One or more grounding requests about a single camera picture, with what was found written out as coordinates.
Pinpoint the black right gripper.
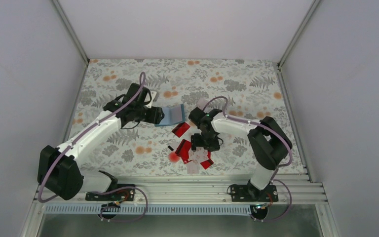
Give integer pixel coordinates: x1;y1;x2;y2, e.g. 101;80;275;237
191;131;220;152

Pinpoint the blue leather card holder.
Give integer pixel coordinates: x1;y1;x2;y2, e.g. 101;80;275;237
155;104;186;127

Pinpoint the white floral card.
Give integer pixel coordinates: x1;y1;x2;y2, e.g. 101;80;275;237
189;148;209;163
196;98;209;111

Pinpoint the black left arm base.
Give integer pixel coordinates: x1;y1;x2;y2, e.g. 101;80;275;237
85;170;136;202

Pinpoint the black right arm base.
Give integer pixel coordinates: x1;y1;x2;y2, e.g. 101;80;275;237
227;181;279;202

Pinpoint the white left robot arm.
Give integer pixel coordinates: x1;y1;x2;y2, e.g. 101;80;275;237
37;83;165;200

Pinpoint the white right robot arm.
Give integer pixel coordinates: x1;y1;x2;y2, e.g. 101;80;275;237
189;108;293;201

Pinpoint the red card with black stripe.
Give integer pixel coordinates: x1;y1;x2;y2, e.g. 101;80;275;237
175;139;191;164

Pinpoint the white floral card on table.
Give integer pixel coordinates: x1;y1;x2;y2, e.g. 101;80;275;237
196;98;209;111

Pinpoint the white card with red circle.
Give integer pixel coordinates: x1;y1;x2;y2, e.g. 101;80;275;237
168;146;181;163

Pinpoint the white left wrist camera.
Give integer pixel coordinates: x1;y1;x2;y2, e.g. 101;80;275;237
143;91;158;109

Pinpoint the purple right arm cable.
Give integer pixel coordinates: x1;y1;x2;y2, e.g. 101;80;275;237
202;96;294;223

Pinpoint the aluminium rail frame front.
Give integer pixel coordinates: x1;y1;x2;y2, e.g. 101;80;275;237
34;178;328;205

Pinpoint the aluminium corner post left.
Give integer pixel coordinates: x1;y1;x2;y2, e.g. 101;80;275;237
51;0;89;65

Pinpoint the aluminium corner post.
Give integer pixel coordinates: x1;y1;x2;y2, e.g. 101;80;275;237
277;0;322;70
51;0;89;65

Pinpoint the white cable duct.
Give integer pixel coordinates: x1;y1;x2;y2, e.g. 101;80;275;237
43;204;251;216

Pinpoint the aluminium corner post right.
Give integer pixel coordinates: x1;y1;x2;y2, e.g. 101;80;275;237
277;0;322;70

